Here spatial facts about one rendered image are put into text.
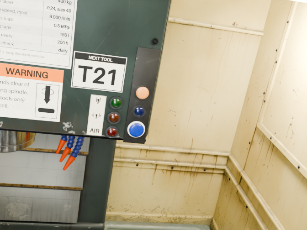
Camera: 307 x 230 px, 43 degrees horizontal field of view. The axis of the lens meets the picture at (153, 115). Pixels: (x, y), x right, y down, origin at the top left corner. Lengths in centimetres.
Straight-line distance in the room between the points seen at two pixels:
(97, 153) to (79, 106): 82
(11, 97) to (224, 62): 131
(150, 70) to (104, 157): 89
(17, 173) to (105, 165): 34
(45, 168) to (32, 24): 92
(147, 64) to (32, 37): 21
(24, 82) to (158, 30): 27
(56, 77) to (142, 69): 16
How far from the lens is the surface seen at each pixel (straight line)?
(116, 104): 76
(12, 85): 76
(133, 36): 73
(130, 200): 215
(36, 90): 76
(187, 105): 193
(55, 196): 165
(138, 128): 78
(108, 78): 74
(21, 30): 73
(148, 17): 72
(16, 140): 96
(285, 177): 162
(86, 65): 73
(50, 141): 151
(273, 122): 172
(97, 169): 161
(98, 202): 170
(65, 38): 72
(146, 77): 75
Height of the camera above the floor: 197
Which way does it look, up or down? 21 degrees down
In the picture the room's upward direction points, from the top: 10 degrees clockwise
